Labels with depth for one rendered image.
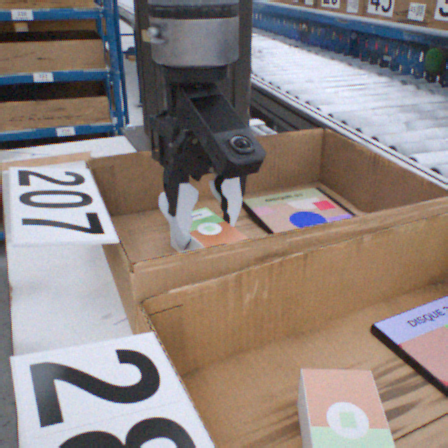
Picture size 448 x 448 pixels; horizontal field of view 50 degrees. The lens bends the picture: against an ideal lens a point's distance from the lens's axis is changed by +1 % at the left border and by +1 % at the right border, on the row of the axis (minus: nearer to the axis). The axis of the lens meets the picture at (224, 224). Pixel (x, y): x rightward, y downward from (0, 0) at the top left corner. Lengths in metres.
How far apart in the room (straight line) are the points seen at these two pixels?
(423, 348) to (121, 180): 0.44
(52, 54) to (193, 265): 1.52
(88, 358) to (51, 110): 1.65
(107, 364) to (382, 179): 0.49
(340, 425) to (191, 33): 0.36
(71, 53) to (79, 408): 1.68
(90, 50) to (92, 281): 1.39
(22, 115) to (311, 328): 1.60
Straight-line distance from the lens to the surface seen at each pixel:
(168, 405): 0.30
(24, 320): 0.56
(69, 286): 0.59
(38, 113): 1.94
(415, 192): 0.65
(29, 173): 0.61
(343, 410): 0.38
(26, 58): 1.90
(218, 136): 0.47
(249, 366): 0.46
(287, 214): 0.68
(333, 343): 0.49
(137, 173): 0.70
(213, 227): 0.58
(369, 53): 2.07
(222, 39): 0.49
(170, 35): 0.49
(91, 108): 1.94
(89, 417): 0.29
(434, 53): 1.71
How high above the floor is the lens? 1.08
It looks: 29 degrees down
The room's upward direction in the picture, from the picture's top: straight up
